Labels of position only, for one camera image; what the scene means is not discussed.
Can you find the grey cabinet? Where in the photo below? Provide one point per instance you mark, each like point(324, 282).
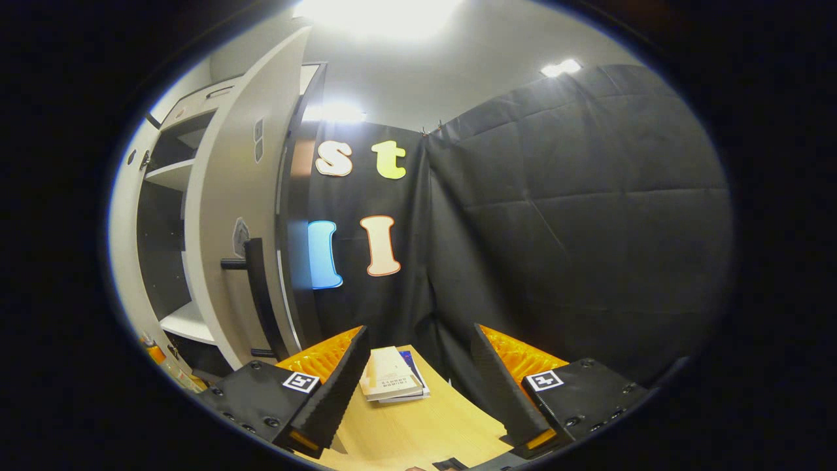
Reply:
point(157, 248)

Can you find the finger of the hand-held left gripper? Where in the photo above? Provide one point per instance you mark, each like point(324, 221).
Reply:
point(155, 354)

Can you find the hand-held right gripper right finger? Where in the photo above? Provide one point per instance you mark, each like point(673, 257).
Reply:
point(503, 392)

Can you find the grey cabinet door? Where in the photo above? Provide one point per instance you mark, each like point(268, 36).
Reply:
point(222, 196)
point(127, 261)

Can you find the small ceiling light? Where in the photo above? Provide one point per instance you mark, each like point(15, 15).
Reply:
point(337, 112)

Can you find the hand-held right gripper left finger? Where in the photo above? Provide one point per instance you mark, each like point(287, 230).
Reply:
point(340, 392)

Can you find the black backdrop cloth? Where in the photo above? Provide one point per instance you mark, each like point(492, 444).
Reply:
point(556, 229)

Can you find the grey cabinet drawer front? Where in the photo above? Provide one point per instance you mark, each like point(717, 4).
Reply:
point(189, 111)

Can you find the white cabinet shelf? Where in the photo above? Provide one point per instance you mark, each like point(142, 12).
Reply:
point(171, 174)
point(189, 324)

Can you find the large ceiling light panel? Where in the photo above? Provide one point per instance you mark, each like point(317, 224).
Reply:
point(379, 16)

